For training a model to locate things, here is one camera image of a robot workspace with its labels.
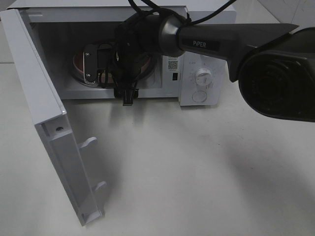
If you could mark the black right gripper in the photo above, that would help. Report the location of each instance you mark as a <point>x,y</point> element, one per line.
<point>121,54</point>

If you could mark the pink plate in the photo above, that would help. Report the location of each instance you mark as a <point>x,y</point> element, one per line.
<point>104,65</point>

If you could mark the white timer knob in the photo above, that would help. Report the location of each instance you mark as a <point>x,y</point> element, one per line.
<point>203,77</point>

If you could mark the white microwave door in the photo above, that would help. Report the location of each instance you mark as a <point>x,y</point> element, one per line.
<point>50,116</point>

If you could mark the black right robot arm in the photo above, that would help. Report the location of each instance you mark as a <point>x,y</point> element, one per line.
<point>274,64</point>

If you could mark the glass microwave turntable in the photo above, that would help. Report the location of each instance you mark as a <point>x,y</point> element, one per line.
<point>108,75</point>

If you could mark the white warning label sticker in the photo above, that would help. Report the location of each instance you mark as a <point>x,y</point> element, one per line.
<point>173,64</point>

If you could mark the white microwave oven body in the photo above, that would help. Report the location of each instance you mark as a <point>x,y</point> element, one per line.
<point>65,27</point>

